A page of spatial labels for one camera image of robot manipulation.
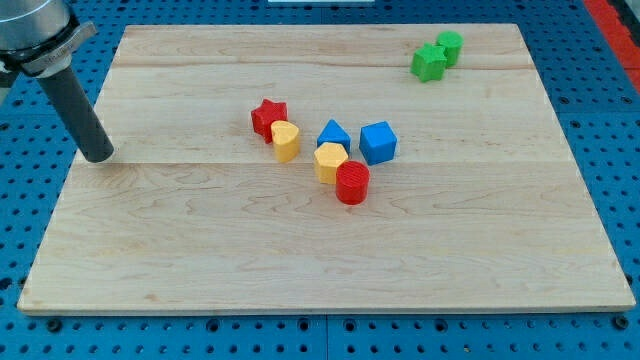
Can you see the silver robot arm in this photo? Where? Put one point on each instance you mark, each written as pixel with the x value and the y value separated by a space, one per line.
pixel 38 38

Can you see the red star block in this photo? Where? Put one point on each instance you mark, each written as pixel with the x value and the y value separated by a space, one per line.
pixel 265 114

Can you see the green star block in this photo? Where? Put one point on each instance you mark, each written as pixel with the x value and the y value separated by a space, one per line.
pixel 429 62

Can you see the yellow hexagon block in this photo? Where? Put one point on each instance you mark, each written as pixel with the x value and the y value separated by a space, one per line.
pixel 327 158

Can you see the red cylinder block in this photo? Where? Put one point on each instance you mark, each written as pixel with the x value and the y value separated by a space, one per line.
pixel 352 181

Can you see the blue triangle block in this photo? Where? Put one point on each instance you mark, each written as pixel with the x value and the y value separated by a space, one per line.
pixel 334 133

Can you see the yellow heart block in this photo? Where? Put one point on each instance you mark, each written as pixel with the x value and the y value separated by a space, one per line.
pixel 286 140

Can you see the light wooden board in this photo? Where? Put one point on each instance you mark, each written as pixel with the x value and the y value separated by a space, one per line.
pixel 482 210

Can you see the blue cube block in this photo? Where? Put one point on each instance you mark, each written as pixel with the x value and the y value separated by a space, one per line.
pixel 377 143

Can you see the green cylinder block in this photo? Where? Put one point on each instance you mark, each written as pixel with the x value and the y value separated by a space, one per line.
pixel 452 42

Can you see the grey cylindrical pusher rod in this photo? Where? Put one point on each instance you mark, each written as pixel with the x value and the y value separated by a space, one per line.
pixel 68 98

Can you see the red tape strip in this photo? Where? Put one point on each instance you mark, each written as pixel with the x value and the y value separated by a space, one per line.
pixel 618 24

